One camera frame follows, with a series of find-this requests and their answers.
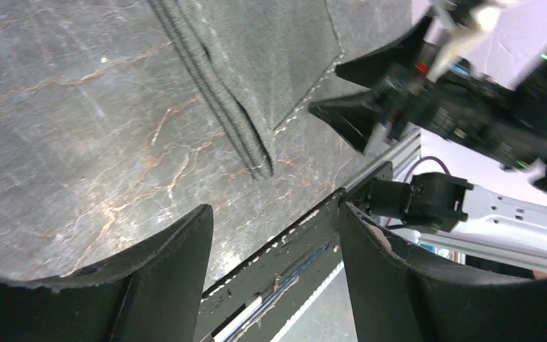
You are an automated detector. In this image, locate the grey cloth napkin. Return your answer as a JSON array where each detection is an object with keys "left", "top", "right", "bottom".
[{"left": 150, "top": 1, "right": 412, "bottom": 179}]

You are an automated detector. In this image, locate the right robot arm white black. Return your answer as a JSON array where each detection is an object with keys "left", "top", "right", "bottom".
[{"left": 308, "top": 13, "right": 547, "bottom": 272}]

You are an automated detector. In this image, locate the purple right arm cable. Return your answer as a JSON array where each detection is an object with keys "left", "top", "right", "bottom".
[{"left": 384, "top": 155, "right": 453, "bottom": 227}]

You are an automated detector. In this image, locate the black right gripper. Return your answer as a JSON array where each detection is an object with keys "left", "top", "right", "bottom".
[{"left": 308, "top": 15, "right": 547, "bottom": 165}]

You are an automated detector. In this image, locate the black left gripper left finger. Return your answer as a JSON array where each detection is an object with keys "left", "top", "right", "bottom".
[{"left": 0, "top": 204, "right": 214, "bottom": 341}]

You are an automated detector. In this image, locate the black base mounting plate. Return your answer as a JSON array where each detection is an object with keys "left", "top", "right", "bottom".
[{"left": 194, "top": 162, "right": 393, "bottom": 341}]

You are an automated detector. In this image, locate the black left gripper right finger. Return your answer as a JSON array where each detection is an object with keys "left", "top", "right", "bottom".
[{"left": 339, "top": 203, "right": 547, "bottom": 341}]

